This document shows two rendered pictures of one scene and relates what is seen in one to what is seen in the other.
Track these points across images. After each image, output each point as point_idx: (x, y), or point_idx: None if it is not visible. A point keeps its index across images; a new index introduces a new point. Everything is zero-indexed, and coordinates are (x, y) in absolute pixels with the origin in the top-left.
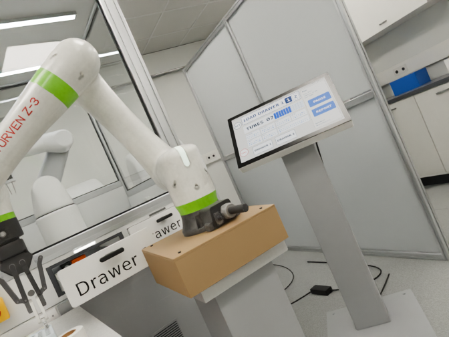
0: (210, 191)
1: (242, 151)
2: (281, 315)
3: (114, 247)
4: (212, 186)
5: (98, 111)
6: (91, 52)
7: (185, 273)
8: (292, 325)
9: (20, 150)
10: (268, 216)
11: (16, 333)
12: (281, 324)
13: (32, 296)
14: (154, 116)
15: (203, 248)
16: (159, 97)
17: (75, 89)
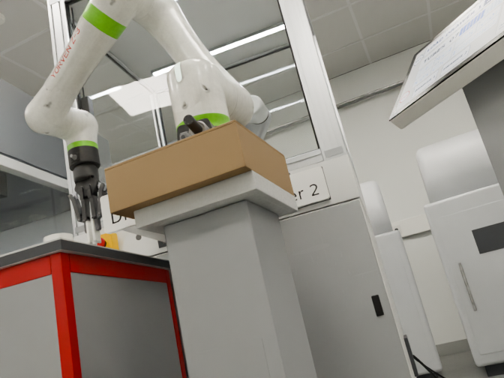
0: (200, 112)
1: (404, 95)
2: (243, 282)
3: None
4: (208, 107)
5: (163, 43)
6: None
7: (111, 186)
8: (256, 301)
9: (70, 76)
10: (223, 135)
11: None
12: (239, 294)
13: (139, 240)
14: (299, 59)
15: (135, 162)
16: (310, 34)
17: (109, 15)
